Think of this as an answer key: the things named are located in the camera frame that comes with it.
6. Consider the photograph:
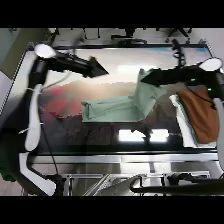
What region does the brown garment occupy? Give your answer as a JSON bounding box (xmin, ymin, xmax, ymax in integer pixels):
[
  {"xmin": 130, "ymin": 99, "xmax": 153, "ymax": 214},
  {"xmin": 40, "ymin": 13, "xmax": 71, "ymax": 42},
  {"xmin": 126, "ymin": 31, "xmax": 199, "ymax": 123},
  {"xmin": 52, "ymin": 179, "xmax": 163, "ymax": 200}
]
[{"xmin": 176, "ymin": 86, "xmax": 220, "ymax": 145}]

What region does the mint green shirt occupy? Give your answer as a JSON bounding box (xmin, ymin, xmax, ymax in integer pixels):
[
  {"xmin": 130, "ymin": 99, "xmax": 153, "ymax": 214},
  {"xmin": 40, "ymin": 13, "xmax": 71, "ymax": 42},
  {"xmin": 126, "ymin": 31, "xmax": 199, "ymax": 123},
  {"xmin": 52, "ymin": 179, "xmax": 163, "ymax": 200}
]
[{"xmin": 80, "ymin": 68, "xmax": 168, "ymax": 124}]

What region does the dark green garment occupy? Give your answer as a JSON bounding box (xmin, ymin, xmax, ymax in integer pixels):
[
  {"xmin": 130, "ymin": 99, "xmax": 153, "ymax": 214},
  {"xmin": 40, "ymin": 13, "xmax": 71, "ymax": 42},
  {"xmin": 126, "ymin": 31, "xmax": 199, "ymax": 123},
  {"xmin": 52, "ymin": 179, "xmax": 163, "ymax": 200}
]
[{"xmin": 0, "ymin": 132, "xmax": 22, "ymax": 183}]

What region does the black cable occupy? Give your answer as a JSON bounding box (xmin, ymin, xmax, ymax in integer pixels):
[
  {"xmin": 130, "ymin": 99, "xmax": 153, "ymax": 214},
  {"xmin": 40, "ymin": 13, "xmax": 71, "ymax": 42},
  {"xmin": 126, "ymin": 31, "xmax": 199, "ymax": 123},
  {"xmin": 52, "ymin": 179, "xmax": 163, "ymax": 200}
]
[
  {"xmin": 38, "ymin": 104, "xmax": 61, "ymax": 179},
  {"xmin": 129, "ymin": 174, "xmax": 224, "ymax": 197}
]

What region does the silver frame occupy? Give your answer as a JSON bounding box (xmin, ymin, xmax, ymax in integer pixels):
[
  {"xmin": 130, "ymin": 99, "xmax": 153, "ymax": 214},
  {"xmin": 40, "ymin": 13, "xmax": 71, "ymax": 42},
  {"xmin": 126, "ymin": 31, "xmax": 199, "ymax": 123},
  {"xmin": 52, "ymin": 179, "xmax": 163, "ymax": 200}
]
[{"xmin": 26, "ymin": 151, "xmax": 224, "ymax": 197}]

